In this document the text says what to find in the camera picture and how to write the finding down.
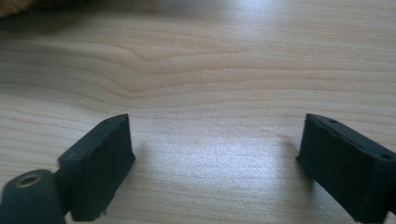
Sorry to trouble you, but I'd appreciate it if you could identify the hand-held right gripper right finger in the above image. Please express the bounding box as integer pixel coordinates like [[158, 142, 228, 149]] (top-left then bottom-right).
[[295, 113, 396, 224]]

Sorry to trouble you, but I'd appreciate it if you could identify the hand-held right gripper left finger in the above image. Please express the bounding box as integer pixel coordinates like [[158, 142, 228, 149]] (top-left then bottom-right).
[[58, 113, 136, 222]]

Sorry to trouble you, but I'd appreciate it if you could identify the brown plush teddy bear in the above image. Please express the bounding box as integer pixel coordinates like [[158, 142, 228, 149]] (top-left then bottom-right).
[[0, 0, 41, 18]]

